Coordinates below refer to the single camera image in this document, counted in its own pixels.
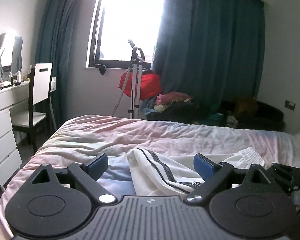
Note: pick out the teal curtain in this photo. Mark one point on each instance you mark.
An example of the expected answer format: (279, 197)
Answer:
(53, 46)
(212, 50)

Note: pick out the white dresser desk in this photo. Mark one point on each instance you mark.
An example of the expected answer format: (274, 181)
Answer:
(10, 160)

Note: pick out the pink white bed duvet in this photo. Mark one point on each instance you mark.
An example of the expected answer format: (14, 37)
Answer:
(82, 138)

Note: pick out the white wall outlet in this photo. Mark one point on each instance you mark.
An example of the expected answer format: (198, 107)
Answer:
(53, 84)

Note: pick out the white black chair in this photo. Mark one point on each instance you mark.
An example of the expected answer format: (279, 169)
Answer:
(39, 91)

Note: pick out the teal left curtain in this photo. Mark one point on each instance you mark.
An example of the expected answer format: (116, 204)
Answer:
(53, 46)

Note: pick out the pile of clothes by curtain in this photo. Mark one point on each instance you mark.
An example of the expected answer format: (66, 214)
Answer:
(243, 113)

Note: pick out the black framed window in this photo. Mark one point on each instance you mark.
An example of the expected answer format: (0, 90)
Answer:
(118, 25)

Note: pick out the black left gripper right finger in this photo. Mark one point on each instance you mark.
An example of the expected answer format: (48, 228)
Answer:
(247, 203)

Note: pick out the teal right curtain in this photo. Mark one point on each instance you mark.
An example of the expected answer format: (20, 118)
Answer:
(212, 50)

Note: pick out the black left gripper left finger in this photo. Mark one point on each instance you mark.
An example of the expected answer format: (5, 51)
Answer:
(55, 202)

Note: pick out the white sweatshirt with black stripe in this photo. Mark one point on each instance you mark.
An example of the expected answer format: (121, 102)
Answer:
(154, 174)

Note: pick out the red bag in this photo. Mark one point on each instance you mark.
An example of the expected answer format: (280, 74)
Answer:
(150, 84)

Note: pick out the dark wall socket plate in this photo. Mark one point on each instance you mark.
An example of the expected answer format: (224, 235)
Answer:
(290, 105)

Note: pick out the vanity mirror with light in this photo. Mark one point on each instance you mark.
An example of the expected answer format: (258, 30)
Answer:
(10, 55)

